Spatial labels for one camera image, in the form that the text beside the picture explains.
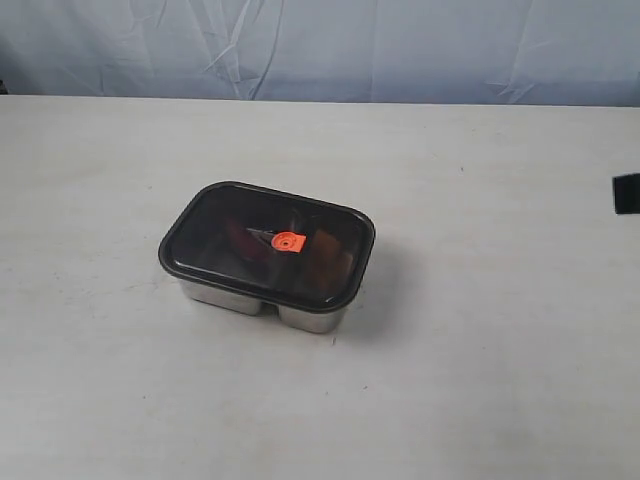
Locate red toy sausage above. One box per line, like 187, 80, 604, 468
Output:
224, 215, 275, 270

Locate blue-grey fabric backdrop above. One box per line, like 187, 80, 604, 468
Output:
1, 1, 639, 106

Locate dark transparent box lid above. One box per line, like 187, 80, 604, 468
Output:
158, 181, 376, 314

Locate yellow toy cheese wedge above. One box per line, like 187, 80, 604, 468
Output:
305, 230, 353, 290

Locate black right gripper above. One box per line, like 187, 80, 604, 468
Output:
612, 173, 640, 215

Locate stainless steel lunch box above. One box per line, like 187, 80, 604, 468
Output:
171, 271, 362, 334

